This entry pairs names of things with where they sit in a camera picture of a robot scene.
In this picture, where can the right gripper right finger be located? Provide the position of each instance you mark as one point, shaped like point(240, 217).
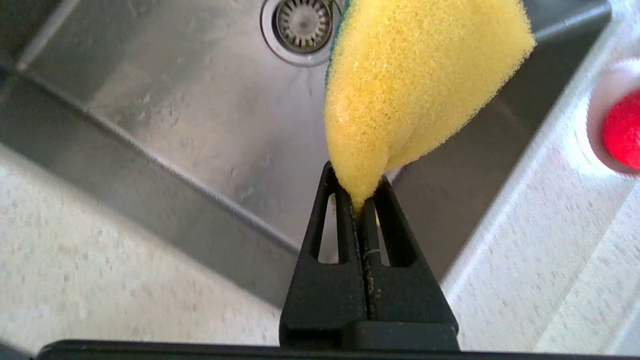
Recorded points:
point(415, 300)

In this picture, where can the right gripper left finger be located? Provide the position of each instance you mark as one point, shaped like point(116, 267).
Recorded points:
point(325, 300)

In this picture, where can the yellow green sponge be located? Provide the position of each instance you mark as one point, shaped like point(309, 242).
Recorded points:
point(415, 75)

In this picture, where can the stainless steel sink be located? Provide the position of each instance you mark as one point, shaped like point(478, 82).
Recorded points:
point(200, 125)

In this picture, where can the round sink drain strainer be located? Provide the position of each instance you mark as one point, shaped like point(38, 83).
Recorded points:
point(302, 25)

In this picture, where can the small white dish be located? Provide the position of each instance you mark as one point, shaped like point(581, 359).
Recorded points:
point(587, 145)

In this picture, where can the red apple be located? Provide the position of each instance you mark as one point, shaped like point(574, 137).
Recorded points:
point(625, 132)

